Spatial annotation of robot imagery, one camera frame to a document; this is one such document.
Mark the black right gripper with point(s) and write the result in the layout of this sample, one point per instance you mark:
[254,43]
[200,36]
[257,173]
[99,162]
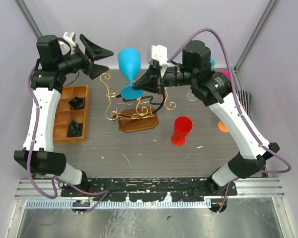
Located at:
[150,81]

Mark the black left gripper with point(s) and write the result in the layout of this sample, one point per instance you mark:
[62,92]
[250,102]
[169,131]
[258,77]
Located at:
[93,52]

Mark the blue wine glass front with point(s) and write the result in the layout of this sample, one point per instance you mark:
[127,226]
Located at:
[129,60]

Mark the gold wire wine glass rack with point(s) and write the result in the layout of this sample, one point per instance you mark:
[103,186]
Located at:
[133,115]

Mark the clear wine glass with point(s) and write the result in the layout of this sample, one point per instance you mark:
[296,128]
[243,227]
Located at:
[191,97]

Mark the red wine glass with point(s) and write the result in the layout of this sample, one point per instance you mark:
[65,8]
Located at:
[182,127]

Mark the wooden compartment tray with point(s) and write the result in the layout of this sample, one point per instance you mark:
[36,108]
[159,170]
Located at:
[64,114]

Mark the light blue wine glass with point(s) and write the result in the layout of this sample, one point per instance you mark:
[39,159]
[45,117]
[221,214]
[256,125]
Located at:
[212,64]

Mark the magenta wine glass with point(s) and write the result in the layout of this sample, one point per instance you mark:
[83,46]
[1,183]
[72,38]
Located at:
[226,73]

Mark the orange wine glass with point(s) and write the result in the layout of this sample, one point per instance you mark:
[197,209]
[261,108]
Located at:
[222,126]

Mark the striped cloth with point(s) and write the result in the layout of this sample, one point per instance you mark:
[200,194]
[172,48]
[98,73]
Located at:
[245,100]

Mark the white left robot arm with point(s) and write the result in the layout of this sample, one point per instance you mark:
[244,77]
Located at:
[58,57]

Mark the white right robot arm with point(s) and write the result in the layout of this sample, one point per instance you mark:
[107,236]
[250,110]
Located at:
[215,91]

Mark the dark rolled cloth in tray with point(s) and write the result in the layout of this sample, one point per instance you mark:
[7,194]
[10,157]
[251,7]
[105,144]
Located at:
[77,103]

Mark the black coiled item in tray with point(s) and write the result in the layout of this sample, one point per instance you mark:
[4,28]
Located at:
[75,129]

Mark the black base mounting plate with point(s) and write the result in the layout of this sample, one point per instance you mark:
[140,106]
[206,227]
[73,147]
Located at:
[156,189]

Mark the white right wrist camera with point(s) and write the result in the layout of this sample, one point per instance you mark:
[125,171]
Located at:
[158,53]

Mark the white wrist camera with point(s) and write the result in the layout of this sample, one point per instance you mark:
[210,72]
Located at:
[67,43]
[158,53]

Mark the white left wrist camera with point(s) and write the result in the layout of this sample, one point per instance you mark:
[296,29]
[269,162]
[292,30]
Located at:
[67,43]

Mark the aluminium frame rail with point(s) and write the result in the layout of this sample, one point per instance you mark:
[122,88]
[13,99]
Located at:
[256,187]

